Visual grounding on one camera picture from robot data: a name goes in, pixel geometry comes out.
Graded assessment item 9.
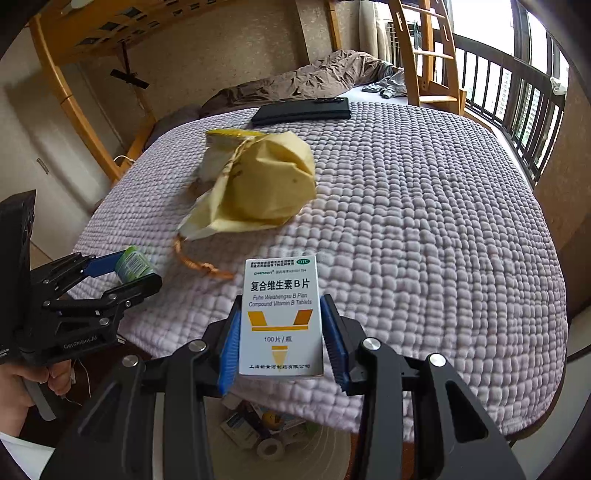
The dark balcony railing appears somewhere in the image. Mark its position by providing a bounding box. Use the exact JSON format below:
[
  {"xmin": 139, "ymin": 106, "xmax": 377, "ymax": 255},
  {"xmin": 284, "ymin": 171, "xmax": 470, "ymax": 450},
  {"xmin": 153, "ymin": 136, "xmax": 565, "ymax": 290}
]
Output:
[{"xmin": 452, "ymin": 32, "xmax": 568, "ymax": 185}]

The wooden bed ladder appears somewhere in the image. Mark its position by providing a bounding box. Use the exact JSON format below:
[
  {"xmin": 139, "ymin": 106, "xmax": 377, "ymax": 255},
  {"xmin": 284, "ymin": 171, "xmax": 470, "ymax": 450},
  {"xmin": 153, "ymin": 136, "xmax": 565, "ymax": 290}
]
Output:
[{"xmin": 388, "ymin": 0, "xmax": 467, "ymax": 114}]

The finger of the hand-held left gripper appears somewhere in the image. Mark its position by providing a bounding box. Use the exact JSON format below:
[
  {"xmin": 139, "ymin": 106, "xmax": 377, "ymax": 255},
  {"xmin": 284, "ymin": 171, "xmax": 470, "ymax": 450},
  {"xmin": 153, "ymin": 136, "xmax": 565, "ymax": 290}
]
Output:
[
  {"xmin": 30, "ymin": 251, "xmax": 125, "ymax": 297},
  {"xmin": 44, "ymin": 272, "xmax": 163, "ymax": 324}
]

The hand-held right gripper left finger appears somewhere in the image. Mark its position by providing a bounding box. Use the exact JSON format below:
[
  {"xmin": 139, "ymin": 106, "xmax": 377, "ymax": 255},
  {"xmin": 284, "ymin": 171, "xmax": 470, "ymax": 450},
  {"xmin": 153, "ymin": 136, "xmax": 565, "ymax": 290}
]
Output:
[{"xmin": 55, "ymin": 307, "xmax": 243, "ymax": 480}]

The black wall-mounted bracket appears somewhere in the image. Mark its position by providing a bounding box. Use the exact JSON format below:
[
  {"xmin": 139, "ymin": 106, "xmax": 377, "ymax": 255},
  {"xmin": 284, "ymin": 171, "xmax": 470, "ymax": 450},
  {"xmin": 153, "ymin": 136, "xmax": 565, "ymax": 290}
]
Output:
[{"xmin": 110, "ymin": 39, "xmax": 151, "ymax": 90}]

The white medicine box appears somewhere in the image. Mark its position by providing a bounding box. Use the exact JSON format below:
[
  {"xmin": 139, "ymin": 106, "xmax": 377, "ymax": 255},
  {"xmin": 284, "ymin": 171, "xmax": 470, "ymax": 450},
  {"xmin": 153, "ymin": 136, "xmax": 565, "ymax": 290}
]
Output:
[{"xmin": 239, "ymin": 255, "xmax": 325, "ymax": 379}]

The white and yellow packet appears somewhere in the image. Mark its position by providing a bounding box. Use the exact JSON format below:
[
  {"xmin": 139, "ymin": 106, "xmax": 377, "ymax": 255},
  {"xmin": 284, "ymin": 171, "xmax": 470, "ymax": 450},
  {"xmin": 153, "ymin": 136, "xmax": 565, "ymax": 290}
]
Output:
[{"xmin": 198, "ymin": 128, "xmax": 266, "ymax": 183}]

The small green box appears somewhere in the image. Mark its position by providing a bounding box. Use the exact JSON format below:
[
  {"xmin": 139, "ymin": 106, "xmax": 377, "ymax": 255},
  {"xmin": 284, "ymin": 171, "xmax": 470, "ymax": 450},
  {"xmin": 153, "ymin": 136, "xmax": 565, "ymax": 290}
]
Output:
[{"xmin": 115, "ymin": 246, "xmax": 153, "ymax": 283}]

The beige curtain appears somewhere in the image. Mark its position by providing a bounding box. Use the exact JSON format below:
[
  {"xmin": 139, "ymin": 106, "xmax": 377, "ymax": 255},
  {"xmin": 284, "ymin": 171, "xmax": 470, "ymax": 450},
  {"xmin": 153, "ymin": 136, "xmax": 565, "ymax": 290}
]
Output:
[{"xmin": 358, "ymin": 0, "xmax": 393, "ymax": 61}]

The person's left hand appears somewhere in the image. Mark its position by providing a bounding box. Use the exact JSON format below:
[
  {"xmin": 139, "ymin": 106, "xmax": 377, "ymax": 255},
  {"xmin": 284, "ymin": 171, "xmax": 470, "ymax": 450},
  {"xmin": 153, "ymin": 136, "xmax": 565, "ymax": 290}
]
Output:
[{"xmin": 0, "ymin": 360, "xmax": 73, "ymax": 437}]

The white tape roll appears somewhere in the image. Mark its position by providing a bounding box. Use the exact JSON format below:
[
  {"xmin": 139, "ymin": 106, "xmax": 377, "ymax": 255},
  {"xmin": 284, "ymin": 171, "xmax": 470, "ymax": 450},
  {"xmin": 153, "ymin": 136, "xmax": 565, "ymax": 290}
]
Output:
[{"xmin": 256, "ymin": 436, "xmax": 287, "ymax": 460}]

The brown duvet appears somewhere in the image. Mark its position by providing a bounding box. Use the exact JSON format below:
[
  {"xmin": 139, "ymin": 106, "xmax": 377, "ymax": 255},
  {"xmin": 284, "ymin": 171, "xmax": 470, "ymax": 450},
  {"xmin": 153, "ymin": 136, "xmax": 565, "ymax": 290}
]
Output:
[{"xmin": 199, "ymin": 50, "xmax": 407, "ymax": 118}]

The grey garment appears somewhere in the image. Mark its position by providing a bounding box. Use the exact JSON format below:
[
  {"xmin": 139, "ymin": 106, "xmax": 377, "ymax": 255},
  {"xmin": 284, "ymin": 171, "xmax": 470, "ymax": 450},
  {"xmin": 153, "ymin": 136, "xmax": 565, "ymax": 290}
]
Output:
[{"xmin": 362, "ymin": 69, "xmax": 409, "ymax": 99}]

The white trash bin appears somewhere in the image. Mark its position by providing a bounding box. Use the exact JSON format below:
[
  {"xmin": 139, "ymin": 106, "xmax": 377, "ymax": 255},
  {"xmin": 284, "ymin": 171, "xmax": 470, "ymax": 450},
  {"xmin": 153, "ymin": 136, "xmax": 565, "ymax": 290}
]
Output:
[{"xmin": 203, "ymin": 394, "xmax": 365, "ymax": 480}]

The grey bedsheet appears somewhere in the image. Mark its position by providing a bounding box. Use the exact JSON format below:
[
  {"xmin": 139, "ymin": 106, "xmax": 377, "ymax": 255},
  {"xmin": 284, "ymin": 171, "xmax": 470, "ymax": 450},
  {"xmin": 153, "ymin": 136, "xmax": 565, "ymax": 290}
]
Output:
[{"xmin": 342, "ymin": 85, "xmax": 416, "ymax": 107}]

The lilac quilted blanket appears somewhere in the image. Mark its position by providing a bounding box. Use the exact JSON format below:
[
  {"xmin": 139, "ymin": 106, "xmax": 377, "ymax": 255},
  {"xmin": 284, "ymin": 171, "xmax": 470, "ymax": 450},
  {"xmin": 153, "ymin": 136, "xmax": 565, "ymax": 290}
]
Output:
[{"xmin": 71, "ymin": 100, "xmax": 568, "ymax": 437}]

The wooden bunk bed frame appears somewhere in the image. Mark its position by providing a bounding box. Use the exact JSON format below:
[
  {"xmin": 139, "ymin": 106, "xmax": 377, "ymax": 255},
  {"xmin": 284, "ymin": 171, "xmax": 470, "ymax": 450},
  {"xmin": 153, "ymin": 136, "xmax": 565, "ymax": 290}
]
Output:
[{"xmin": 28, "ymin": 0, "xmax": 467, "ymax": 185}]

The black flat box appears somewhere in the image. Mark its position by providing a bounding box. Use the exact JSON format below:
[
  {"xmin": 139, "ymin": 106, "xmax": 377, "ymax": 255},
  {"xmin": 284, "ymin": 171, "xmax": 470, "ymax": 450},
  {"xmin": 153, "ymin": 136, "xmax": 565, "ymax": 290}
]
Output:
[{"xmin": 250, "ymin": 97, "xmax": 352, "ymax": 127}]

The yellow paper bag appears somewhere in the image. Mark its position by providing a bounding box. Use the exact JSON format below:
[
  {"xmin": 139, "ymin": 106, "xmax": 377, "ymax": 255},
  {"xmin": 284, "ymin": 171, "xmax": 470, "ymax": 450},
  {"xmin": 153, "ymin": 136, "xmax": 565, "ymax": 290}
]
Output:
[{"xmin": 173, "ymin": 129, "xmax": 317, "ymax": 280}]

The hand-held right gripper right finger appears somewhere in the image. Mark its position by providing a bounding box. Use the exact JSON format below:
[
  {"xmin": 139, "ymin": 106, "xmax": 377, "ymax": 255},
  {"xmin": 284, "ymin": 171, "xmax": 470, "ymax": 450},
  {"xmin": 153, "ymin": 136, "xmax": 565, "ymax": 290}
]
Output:
[{"xmin": 320, "ymin": 293, "xmax": 527, "ymax": 480}]

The small white carton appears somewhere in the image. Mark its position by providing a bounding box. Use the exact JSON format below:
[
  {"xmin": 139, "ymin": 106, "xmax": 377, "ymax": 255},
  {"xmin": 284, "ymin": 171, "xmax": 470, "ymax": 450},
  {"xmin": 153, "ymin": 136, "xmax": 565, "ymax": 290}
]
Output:
[{"xmin": 221, "ymin": 413, "xmax": 259, "ymax": 448}]

